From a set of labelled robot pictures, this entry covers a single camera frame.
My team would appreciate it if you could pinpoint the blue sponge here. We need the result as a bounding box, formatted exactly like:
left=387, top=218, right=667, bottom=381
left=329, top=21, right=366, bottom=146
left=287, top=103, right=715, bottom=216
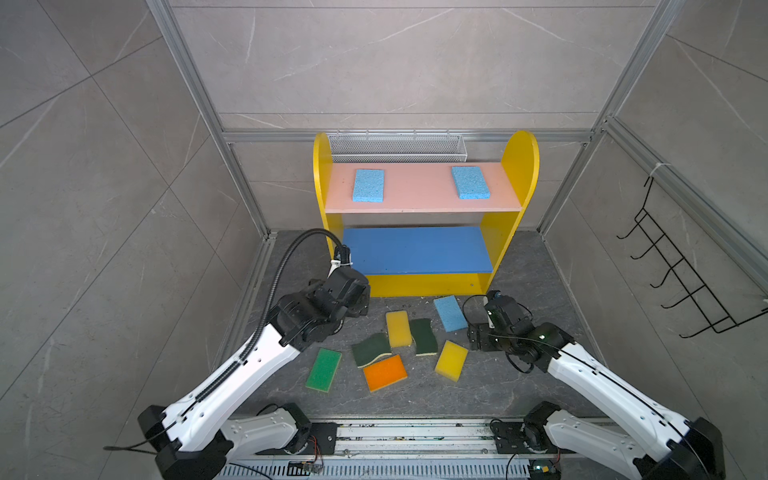
left=352, top=169, right=385, bottom=203
left=433, top=296, right=468, bottom=333

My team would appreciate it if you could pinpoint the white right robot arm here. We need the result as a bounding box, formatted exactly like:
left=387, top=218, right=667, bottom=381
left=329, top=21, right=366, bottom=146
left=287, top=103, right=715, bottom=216
left=468, top=290, right=726, bottom=479

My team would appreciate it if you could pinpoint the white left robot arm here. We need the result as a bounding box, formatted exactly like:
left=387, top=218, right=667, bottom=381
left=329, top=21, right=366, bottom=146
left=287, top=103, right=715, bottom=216
left=138, top=266, right=370, bottom=479

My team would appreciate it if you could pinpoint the yellow shelf unit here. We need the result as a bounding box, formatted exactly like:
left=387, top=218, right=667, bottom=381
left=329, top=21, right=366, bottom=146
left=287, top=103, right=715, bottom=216
left=313, top=131, right=540, bottom=297

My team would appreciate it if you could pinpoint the dark green sponge curved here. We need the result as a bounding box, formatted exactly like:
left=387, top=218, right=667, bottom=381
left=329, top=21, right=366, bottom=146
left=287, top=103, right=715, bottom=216
left=352, top=332, right=392, bottom=368

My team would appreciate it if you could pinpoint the yellow sponge right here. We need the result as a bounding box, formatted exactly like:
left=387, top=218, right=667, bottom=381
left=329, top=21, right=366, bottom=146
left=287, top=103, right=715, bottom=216
left=435, top=340, right=469, bottom=382

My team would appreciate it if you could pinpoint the yellow sponge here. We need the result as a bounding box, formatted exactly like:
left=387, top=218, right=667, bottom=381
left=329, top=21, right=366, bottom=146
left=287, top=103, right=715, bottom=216
left=435, top=340, right=469, bottom=382
left=385, top=311, right=413, bottom=349

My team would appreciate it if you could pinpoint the yellow sponge centre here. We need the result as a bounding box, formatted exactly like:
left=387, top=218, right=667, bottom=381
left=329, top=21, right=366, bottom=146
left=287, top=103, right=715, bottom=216
left=385, top=311, right=413, bottom=349

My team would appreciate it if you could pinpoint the dark green sponge upright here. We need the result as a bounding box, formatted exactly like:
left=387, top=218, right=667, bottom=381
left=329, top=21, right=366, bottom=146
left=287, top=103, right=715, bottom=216
left=409, top=318, right=438, bottom=356

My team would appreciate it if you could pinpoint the orange sponge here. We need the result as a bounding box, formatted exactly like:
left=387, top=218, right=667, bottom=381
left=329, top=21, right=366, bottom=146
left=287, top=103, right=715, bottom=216
left=363, top=355, right=408, bottom=393

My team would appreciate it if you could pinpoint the black corrugated cable conduit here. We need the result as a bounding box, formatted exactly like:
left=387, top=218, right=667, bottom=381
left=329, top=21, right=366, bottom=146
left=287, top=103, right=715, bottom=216
left=194, top=227, right=352, bottom=403

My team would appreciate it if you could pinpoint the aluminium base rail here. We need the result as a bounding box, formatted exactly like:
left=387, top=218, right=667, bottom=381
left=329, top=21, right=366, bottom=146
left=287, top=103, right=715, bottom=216
left=215, top=418, right=661, bottom=480

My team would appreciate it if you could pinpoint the black wire hook rack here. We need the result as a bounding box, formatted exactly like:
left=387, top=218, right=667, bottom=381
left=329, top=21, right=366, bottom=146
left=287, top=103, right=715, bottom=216
left=616, top=176, right=767, bottom=339

